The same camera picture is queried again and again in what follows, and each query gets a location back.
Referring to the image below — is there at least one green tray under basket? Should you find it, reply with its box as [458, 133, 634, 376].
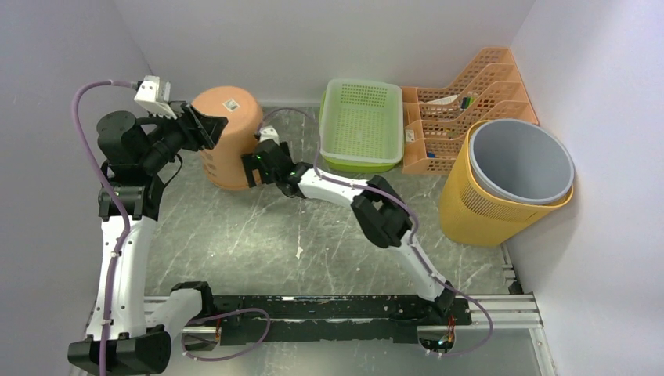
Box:
[319, 99, 404, 173]

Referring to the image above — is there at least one peach plastic file organizer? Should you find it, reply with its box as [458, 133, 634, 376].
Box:
[402, 47, 539, 175]

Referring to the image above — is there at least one black base bar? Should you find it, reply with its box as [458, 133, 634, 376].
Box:
[205, 295, 471, 345]

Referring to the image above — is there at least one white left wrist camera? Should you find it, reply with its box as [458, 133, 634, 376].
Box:
[134, 75, 176, 119]

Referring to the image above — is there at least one aluminium rail frame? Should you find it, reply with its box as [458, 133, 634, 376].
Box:
[67, 243, 558, 375]

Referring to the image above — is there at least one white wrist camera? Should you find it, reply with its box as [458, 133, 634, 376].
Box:
[134, 75, 176, 119]
[257, 126, 280, 144]

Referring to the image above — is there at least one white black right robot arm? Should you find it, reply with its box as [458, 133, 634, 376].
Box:
[241, 139, 455, 324]

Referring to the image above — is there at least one large orange plastic bucket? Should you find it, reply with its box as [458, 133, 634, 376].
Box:
[193, 86, 263, 190]

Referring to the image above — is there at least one grey plastic bin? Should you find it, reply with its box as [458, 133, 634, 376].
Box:
[468, 119, 575, 205]

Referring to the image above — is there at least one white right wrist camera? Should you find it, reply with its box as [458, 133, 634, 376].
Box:
[257, 126, 280, 144]

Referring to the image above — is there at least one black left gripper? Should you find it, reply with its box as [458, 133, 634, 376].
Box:
[141, 101, 229, 172]

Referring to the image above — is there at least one white perforated basket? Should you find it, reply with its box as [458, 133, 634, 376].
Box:
[319, 78, 404, 167]

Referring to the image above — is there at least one yellow slatted waste basket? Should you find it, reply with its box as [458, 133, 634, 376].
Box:
[438, 121, 574, 247]

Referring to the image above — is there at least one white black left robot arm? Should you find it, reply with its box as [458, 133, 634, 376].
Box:
[67, 103, 228, 375]

